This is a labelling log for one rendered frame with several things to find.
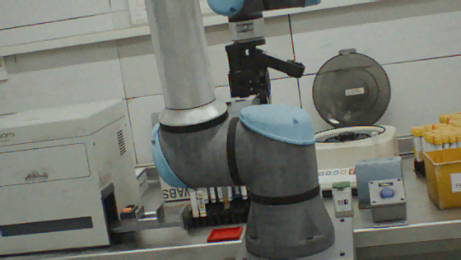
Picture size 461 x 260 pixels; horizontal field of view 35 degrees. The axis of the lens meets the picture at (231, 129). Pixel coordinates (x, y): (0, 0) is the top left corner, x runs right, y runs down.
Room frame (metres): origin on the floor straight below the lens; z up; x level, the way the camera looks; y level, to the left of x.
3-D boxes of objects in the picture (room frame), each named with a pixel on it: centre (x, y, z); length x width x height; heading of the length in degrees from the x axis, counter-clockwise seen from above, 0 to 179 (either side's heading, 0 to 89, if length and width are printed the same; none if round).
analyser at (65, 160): (1.75, 0.40, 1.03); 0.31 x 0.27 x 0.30; 80
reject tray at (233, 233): (1.55, 0.05, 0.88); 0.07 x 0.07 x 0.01; 80
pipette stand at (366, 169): (1.62, -0.31, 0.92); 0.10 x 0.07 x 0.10; 72
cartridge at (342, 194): (1.58, -0.22, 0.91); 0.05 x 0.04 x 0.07; 170
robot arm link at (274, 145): (1.20, -0.07, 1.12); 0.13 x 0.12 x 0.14; 73
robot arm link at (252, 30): (1.59, -0.06, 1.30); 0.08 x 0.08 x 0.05
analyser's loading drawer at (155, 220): (1.62, 0.23, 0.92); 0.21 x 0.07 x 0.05; 80
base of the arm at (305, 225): (1.20, -0.07, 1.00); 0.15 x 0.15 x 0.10
